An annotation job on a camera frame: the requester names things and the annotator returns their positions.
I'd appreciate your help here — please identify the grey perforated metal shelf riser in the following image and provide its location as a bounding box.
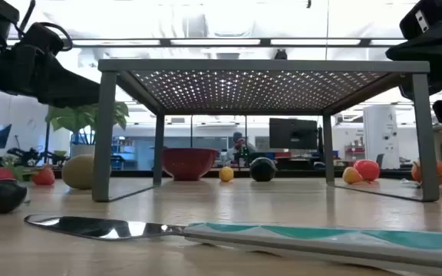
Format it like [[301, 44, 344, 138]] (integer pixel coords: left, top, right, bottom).
[[91, 59, 440, 203]]

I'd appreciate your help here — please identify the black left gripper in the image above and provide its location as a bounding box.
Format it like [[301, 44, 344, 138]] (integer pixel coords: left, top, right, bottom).
[[0, 44, 101, 108]]

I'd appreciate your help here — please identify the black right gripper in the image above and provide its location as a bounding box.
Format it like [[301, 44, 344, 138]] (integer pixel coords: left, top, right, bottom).
[[384, 0, 442, 126]]

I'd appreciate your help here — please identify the green potted plant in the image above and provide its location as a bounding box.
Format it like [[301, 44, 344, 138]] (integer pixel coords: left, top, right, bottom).
[[45, 101, 130, 158]]

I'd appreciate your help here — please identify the small dark round fruit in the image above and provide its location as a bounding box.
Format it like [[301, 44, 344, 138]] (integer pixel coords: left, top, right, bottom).
[[0, 179, 28, 215]]

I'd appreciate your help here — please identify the blue storage rack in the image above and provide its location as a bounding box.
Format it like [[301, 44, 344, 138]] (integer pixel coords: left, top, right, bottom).
[[111, 136, 136, 170]]

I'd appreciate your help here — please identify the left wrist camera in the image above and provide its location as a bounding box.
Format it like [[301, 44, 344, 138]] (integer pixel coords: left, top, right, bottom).
[[20, 21, 65, 57]]

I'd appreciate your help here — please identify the knife with teal white handle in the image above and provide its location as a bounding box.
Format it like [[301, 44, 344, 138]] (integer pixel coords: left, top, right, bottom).
[[24, 213, 442, 271]]

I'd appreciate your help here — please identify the red-purple metal colander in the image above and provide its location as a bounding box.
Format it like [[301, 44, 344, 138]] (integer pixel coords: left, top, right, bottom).
[[162, 147, 220, 182]]

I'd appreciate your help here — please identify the round red apple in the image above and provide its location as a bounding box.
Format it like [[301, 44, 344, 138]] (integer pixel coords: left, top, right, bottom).
[[353, 159, 381, 182]]

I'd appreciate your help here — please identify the black round plum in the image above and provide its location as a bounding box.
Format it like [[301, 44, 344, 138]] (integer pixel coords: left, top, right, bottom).
[[249, 156, 278, 182]]

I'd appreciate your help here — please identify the small yellow-orange round fruit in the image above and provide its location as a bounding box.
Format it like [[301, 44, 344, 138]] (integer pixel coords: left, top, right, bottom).
[[219, 166, 235, 183]]

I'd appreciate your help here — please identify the horizontal overhead beam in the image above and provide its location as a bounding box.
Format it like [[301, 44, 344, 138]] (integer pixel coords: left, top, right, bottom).
[[5, 37, 408, 49]]

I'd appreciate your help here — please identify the small yellow-red peach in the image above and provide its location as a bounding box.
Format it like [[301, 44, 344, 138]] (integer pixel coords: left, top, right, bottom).
[[342, 166, 364, 185]]

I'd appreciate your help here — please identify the black computer monitor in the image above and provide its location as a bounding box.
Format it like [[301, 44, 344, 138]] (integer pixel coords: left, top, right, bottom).
[[269, 117, 318, 150]]

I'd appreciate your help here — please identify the brown-green kiwi fruit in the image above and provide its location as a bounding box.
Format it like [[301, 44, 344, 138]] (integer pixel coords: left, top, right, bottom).
[[61, 153, 95, 191]]

